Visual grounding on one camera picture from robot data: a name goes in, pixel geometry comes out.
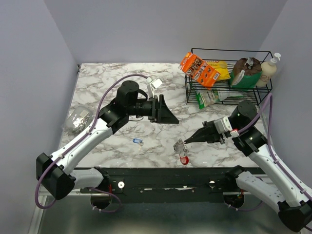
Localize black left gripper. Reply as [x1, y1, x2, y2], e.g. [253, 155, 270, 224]
[127, 94, 179, 123]

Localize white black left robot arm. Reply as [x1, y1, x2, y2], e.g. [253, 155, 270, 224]
[36, 80, 179, 200]

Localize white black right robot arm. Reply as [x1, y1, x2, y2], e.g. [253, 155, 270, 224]
[184, 101, 312, 232]

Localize blue tag small key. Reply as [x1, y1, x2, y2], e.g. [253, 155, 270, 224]
[133, 138, 144, 150]

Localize green white snack packet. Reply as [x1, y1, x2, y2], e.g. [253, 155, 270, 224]
[195, 89, 243, 110]

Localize orange snack box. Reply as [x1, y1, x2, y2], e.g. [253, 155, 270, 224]
[178, 52, 220, 89]

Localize yellow chips bag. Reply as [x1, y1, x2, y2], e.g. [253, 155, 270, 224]
[206, 61, 230, 81]

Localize green brown coffee bag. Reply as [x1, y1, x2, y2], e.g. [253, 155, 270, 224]
[230, 57, 262, 91]

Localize clear bag of foil items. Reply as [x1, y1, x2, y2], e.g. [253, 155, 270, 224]
[64, 106, 94, 135]

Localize white pump lotion bottle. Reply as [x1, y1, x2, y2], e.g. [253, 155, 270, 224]
[256, 53, 281, 87]

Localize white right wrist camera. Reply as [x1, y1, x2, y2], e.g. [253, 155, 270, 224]
[214, 117, 239, 138]

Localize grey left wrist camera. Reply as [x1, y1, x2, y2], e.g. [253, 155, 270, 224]
[146, 77, 163, 98]

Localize black metal base rail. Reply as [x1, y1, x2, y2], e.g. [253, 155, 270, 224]
[73, 167, 259, 203]

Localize black wire basket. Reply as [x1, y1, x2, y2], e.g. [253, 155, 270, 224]
[184, 48, 273, 106]

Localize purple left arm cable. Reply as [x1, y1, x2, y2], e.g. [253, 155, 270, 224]
[35, 74, 149, 213]

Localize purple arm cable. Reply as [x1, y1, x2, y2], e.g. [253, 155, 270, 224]
[35, 74, 149, 213]
[229, 93, 312, 231]

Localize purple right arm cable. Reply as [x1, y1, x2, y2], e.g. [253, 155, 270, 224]
[229, 93, 312, 231]

